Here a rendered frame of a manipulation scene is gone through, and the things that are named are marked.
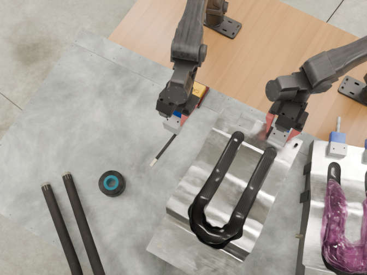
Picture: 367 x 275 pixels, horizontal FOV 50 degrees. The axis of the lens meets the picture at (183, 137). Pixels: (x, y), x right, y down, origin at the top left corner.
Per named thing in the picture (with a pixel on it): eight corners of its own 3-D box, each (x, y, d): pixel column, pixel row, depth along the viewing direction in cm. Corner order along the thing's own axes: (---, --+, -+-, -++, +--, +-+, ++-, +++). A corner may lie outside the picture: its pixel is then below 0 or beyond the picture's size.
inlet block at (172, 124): (184, 93, 122) (183, 85, 117) (198, 100, 122) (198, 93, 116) (163, 128, 119) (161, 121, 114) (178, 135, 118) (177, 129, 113)
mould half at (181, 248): (224, 114, 131) (226, 97, 119) (296, 149, 126) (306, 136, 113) (148, 250, 118) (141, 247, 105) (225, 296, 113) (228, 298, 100)
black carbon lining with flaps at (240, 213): (233, 130, 122) (236, 119, 113) (281, 154, 119) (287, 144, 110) (179, 231, 113) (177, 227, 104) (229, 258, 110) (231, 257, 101)
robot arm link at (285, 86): (272, 112, 102) (299, 88, 92) (261, 83, 105) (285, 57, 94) (307, 107, 106) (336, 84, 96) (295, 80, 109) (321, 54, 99)
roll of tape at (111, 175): (111, 202, 123) (108, 200, 120) (95, 184, 126) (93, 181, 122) (130, 185, 125) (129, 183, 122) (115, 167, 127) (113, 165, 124)
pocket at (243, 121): (240, 116, 125) (241, 111, 122) (255, 123, 124) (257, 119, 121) (234, 127, 124) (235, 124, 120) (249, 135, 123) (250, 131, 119)
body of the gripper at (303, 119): (301, 130, 109) (312, 109, 103) (267, 114, 111) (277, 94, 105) (306, 117, 113) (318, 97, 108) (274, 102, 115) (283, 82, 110)
